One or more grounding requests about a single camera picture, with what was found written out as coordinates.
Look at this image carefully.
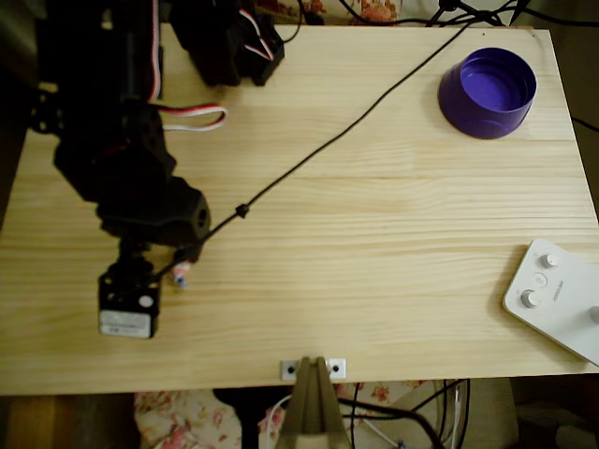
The candy white blue red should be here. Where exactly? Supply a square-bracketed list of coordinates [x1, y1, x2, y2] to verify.
[171, 261, 192, 289]

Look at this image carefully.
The purple bowl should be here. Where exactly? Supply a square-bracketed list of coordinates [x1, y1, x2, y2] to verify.
[437, 47, 538, 140]

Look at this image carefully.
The floral patterned cloth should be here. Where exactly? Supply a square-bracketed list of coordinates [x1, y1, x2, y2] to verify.
[134, 390, 244, 449]
[261, 0, 399, 25]

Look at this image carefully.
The black tripod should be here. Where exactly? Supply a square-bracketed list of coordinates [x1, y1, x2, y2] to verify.
[424, 0, 530, 28]

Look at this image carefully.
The white device with knobs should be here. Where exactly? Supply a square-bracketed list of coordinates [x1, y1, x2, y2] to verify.
[502, 238, 599, 367]

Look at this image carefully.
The black camera box white label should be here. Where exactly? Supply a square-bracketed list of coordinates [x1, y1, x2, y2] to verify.
[97, 239, 162, 340]

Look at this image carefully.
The red white black servo wire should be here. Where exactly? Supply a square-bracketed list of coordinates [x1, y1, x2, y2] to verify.
[148, 0, 286, 134]

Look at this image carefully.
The white cable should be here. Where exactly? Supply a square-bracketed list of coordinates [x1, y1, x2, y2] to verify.
[259, 395, 294, 425]

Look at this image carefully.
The black camera cable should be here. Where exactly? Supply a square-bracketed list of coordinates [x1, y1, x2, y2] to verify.
[153, 22, 472, 282]

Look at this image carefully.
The silver metal bracket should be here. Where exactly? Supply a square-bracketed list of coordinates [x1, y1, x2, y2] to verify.
[279, 357, 348, 381]

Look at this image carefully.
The tan camera stand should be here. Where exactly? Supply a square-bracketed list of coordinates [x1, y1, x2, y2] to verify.
[279, 355, 351, 449]

